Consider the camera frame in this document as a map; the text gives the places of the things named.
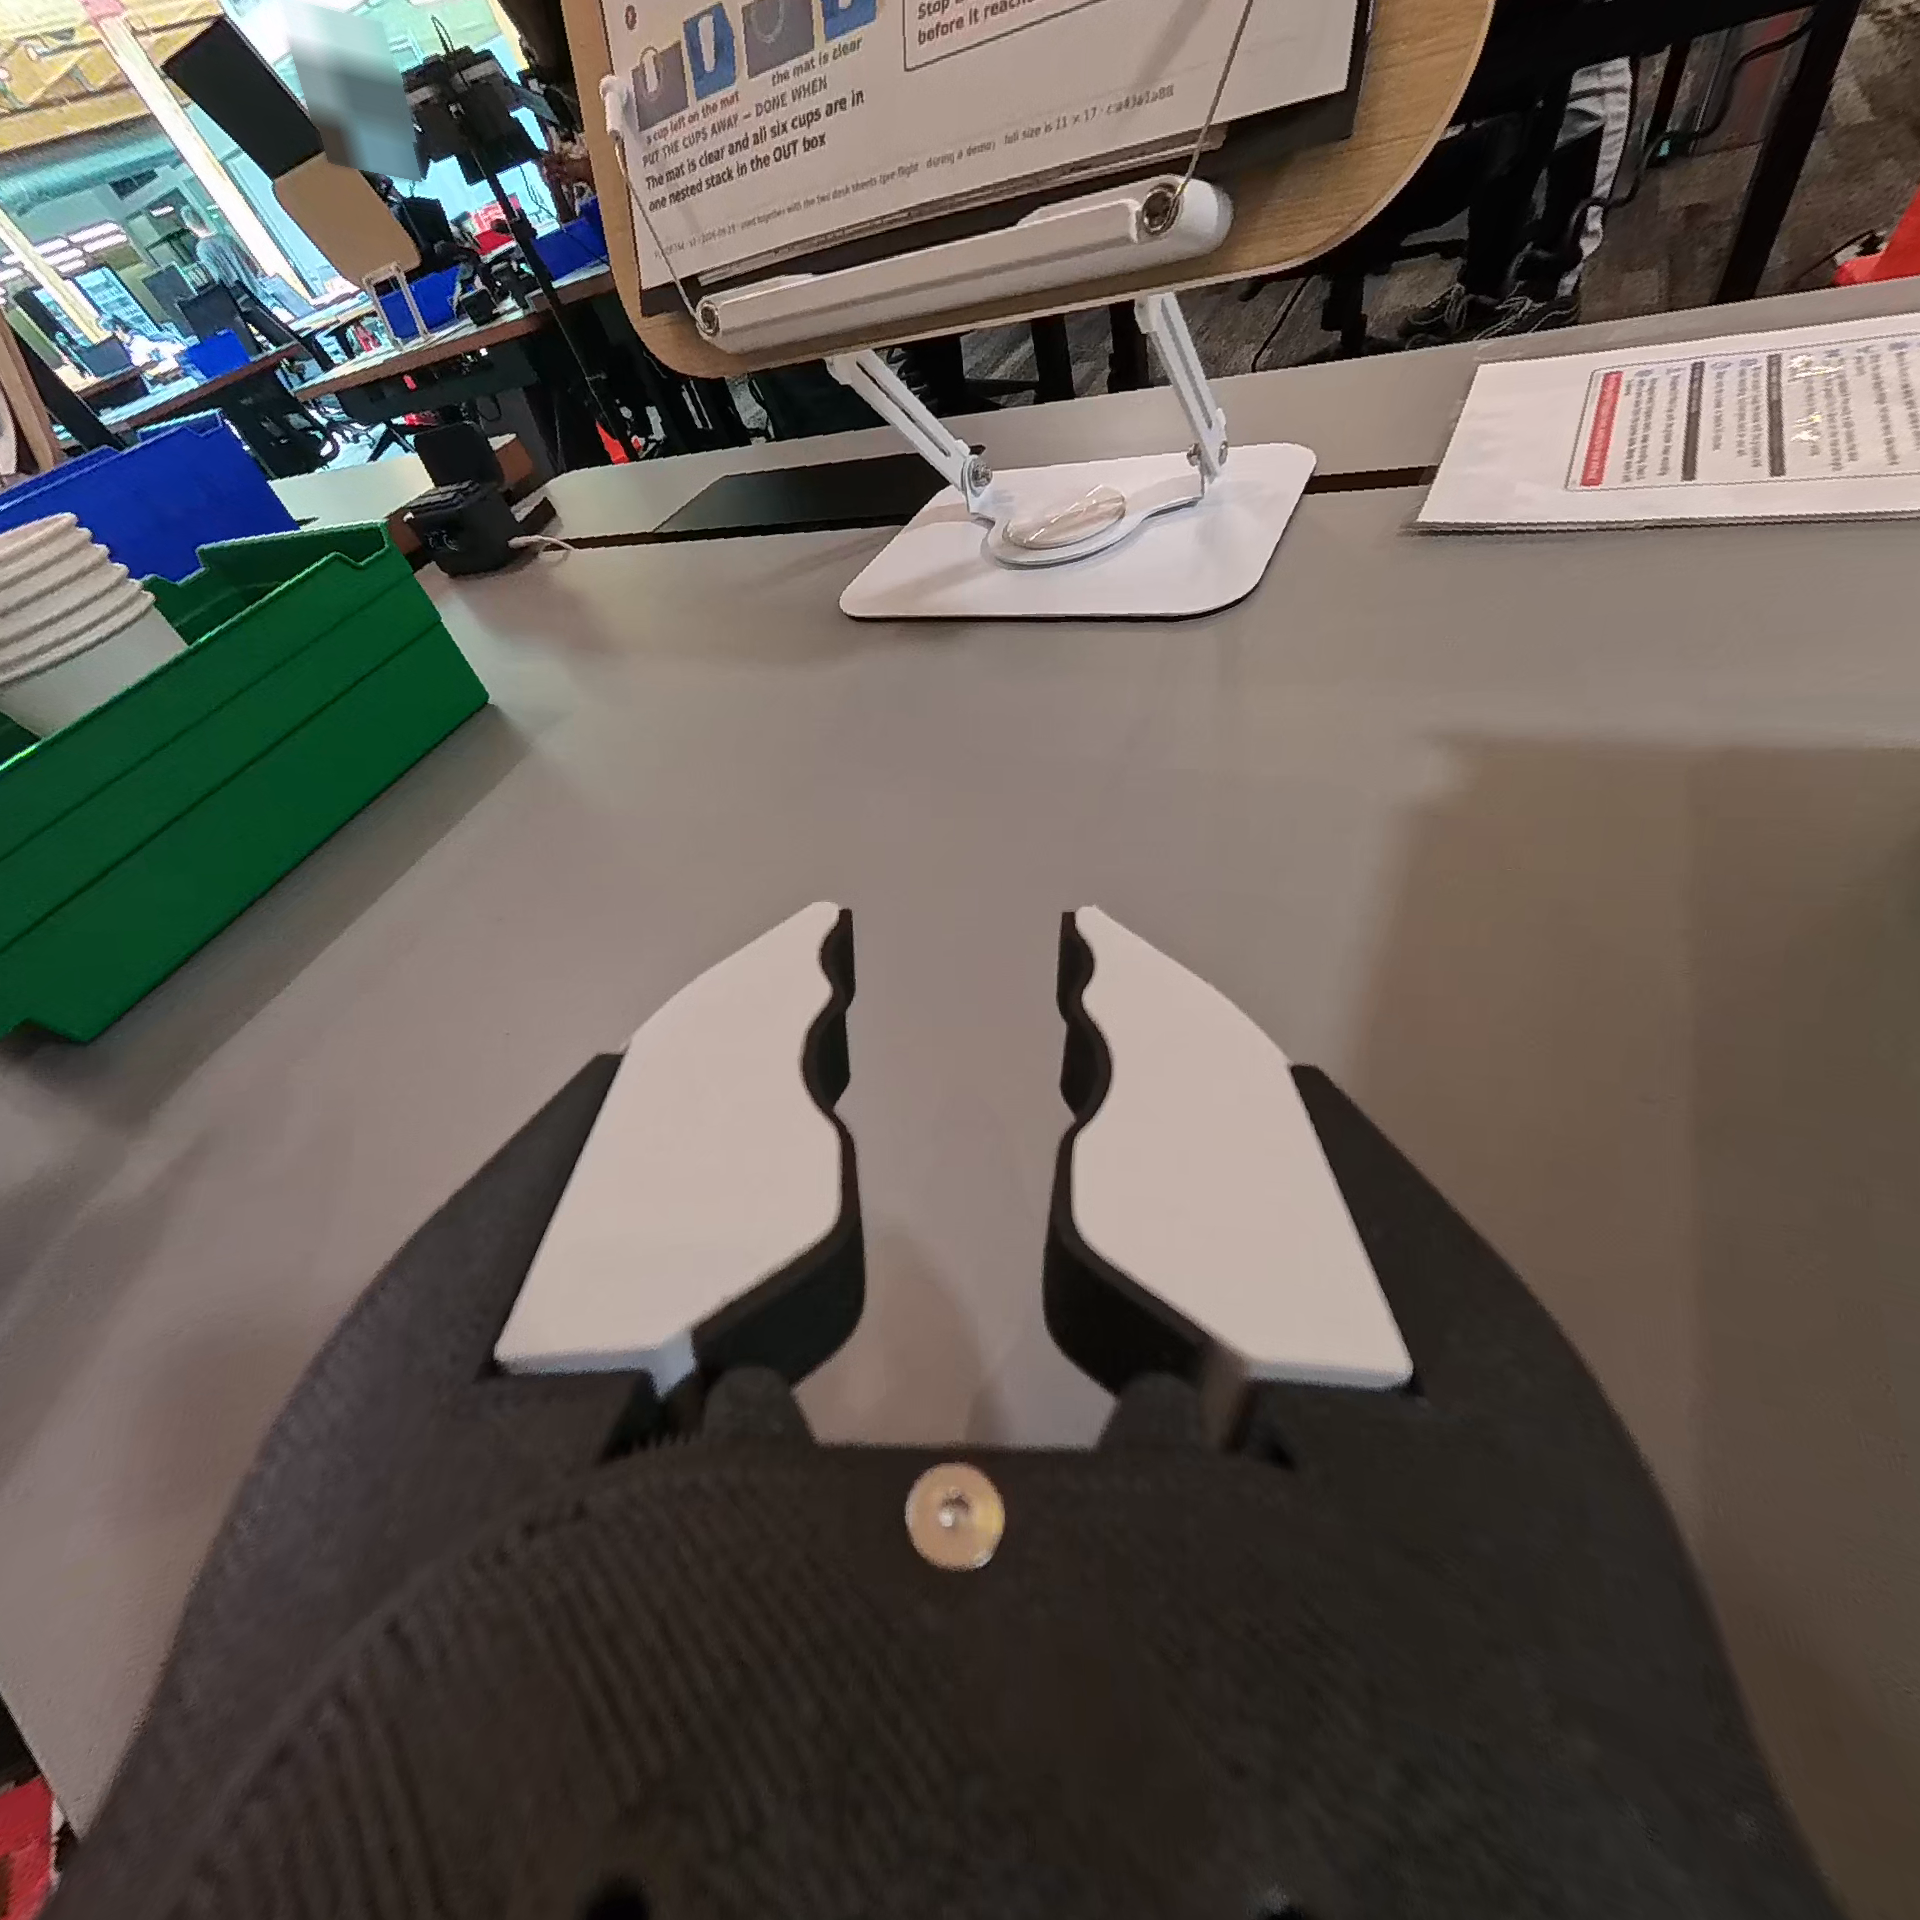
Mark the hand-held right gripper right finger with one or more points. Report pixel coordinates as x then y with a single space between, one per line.
1230 1201

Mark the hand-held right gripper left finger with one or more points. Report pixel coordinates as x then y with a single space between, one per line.
675 1185

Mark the green plastic bin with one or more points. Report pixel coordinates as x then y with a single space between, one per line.
225 811

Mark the stack of nested paper cups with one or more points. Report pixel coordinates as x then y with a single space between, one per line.
75 614

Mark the grey desk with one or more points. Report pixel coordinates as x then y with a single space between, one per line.
1051 750

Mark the black battery charging case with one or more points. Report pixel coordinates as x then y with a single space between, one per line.
459 524

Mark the grey table wooden edge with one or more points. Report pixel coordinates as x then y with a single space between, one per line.
360 488

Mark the long wooden edged table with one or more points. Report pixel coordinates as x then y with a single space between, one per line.
421 361

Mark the blue plastic bin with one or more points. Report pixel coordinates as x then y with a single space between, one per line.
421 297
571 255
150 488

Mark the laminated paper card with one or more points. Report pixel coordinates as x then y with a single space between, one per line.
1680 434

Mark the plain wooden board stand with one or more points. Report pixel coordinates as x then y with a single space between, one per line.
331 194

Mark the orange traffic cone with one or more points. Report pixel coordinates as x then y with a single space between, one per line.
1887 249

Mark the wooden table black legs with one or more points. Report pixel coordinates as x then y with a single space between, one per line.
1785 151

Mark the white frame stand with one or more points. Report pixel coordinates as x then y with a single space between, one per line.
386 304

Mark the black camera on tripod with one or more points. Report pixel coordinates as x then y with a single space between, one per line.
481 120

